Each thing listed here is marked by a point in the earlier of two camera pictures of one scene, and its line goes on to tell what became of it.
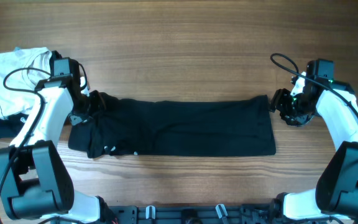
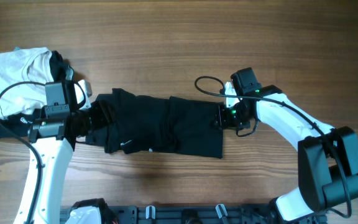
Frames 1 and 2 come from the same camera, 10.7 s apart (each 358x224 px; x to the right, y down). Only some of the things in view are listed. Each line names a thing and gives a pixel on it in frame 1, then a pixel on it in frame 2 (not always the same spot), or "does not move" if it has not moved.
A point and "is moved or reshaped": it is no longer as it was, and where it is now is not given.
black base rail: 253,213 does not move
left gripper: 98,105 → 105,116
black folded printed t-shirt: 11,127 does not move
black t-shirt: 120,127 is moved or reshaped
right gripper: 279,103 → 224,122
